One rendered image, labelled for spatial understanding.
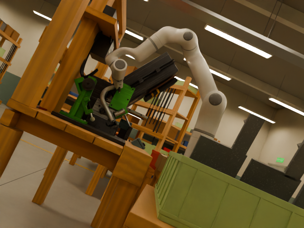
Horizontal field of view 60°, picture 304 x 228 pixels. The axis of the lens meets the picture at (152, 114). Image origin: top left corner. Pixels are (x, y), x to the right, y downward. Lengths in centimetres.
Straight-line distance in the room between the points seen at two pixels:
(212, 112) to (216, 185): 73
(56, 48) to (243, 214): 103
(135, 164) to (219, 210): 60
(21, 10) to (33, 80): 1166
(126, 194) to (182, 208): 59
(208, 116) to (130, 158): 47
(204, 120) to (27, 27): 1151
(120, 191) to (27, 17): 1178
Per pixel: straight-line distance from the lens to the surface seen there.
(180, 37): 152
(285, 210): 77
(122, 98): 186
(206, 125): 140
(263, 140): 1227
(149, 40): 162
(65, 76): 168
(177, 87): 465
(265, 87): 1014
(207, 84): 150
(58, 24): 135
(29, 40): 1232
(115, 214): 127
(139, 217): 65
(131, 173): 123
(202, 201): 70
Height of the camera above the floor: 95
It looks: 6 degrees up
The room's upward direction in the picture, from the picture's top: 24 degrees clockwise
